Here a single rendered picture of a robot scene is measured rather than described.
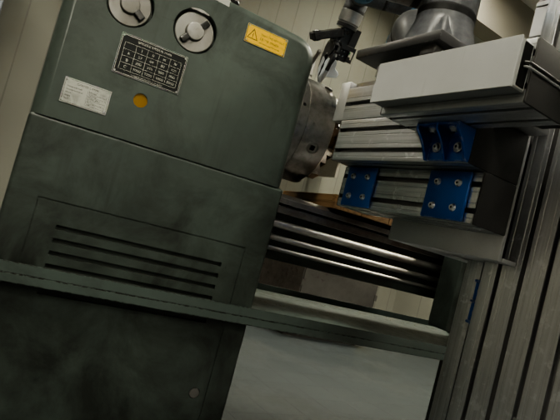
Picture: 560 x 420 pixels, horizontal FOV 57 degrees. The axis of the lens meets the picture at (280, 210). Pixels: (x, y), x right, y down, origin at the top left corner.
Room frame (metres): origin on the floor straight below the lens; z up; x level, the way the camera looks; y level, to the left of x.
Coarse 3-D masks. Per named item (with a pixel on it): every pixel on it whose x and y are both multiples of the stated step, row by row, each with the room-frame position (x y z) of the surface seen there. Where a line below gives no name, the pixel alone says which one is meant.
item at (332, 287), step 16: (272, 272) 4.44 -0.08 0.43; (288, 272) 4.23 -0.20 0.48; (304, 272) 4.05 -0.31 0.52; (320, 272) 4.11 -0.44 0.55; (288, 288) 4.18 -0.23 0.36; (304, 288) 4.06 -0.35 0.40; (320, 288) 4.13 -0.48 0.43; (336, 288) 4.20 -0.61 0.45; (352, 288) 4.28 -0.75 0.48; (368, 288) 4.36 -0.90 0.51; (368, 304) 4.38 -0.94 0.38; (304, 336) 4.23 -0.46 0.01
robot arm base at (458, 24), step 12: (420, 12) 0.99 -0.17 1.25; (432, 12) 0.96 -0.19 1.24; (444, 12) 0.95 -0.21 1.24; (456, 12) 0.95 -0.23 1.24; (468, 12) 0.96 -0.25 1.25; (420, 24) 0.97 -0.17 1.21; (432, 24) 0.95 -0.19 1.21; (444, 24) 0.95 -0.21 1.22; (456, 24) 0.94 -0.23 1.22; (468, 24) 0.96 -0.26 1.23; (408, 36) 0.98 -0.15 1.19; (456, 36) 0.94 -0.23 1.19; (468, 36) 0.95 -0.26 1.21
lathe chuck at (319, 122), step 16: (320, 96) 1.45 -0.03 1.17; (320, 112) 1.43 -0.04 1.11; (304, 128) 1.42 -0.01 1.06; (320, 128) 1.43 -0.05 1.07; (304, 144) 1.44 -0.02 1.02; (320, 144) 1.45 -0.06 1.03; (288, 160) 1.46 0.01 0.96; (304, 160) 1.47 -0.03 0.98; (320, 160) 1.48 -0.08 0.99; (288, 176) 1.53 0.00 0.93; (304, 176) 1.52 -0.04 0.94
